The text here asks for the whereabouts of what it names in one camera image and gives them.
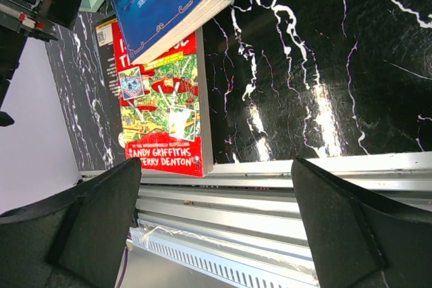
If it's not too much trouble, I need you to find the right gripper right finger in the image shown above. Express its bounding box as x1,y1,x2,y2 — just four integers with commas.
291,158,431,287

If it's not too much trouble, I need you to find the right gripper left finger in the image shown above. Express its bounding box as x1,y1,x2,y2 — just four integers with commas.
1,158,142,287

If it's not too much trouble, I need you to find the red 13-Storey Treehouse book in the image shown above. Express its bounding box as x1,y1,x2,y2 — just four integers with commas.
112,22,213,177

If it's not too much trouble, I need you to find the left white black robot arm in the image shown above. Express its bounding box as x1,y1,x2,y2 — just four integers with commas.
1,0,82,102

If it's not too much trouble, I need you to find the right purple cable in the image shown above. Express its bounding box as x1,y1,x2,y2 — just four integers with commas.
116,246,131,288

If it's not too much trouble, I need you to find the white slotted cable duct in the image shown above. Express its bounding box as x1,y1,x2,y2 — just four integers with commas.
130,227,319,287

